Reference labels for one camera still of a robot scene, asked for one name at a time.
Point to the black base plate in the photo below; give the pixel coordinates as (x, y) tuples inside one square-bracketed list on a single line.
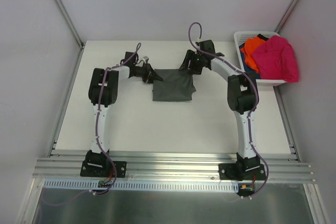
[(231, 171), (94, 170)]

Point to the left aluminium corner post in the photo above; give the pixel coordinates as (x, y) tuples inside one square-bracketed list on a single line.
[(61, 7)]

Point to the white slotted cable duct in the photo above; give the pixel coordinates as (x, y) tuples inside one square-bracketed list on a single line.
[(142, 185)]

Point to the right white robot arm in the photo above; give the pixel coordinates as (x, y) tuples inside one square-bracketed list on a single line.
[(242, 98)]

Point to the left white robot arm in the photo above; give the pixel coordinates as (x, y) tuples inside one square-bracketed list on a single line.
[(103, 93)]

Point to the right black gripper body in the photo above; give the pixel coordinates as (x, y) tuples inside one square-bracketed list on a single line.
[(190, 61)]

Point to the right aluminium corner post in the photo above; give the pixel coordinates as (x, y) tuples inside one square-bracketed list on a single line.
[(285, 17)]

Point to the blue t shirt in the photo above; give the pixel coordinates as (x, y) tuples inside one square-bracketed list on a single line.
[(242, 55)]

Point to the grey t shirt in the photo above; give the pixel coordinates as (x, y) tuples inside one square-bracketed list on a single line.
[(176, 86)]

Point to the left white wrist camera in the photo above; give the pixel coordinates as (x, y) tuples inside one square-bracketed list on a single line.
[(145, 59)]

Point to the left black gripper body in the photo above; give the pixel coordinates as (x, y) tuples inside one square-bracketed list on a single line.
[(147, 72)]

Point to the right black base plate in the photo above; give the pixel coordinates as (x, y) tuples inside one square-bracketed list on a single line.
[(231, 171)]

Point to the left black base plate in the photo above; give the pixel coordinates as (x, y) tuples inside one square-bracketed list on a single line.
[(94, 170)]

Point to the white plastic laundry basket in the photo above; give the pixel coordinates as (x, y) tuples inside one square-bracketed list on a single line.
[(240, 38)]

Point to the aluminium corner post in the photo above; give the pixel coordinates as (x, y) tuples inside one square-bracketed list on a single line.
[(285, 17), (61, 7)]

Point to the aluminium mounting rail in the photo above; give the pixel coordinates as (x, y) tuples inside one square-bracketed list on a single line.
[(283, 168)]

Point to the pink t shirt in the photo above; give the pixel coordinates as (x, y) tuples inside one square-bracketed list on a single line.
[(276, 60)]

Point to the orange t shirt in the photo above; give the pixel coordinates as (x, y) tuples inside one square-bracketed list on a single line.
[(248, 49)]

